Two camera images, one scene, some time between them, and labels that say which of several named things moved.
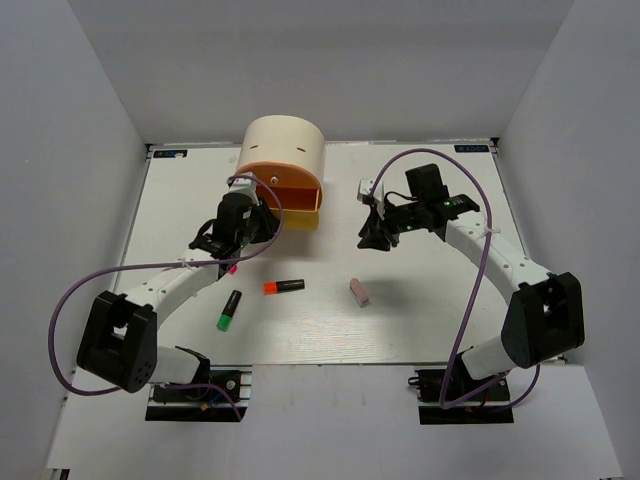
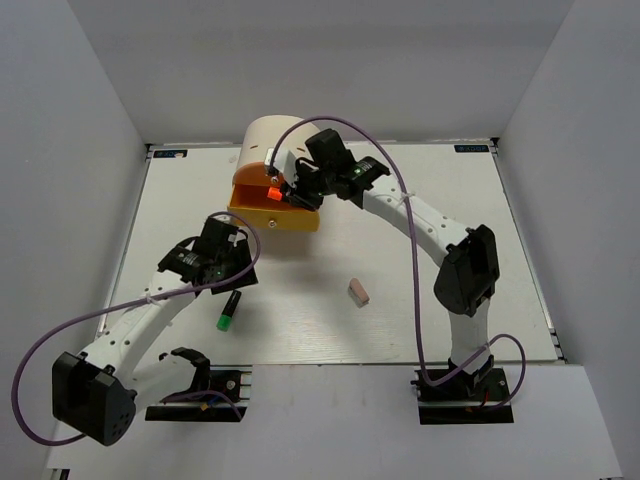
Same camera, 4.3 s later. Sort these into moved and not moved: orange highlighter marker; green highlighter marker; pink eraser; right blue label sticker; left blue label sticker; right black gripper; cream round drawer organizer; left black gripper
Moved: orange highlighter marker; right black gripper; left black gripper
Not moved: green highlighter marker; cream round drawer organizer; left blue label sticker; pink eraser; right blue label sticker
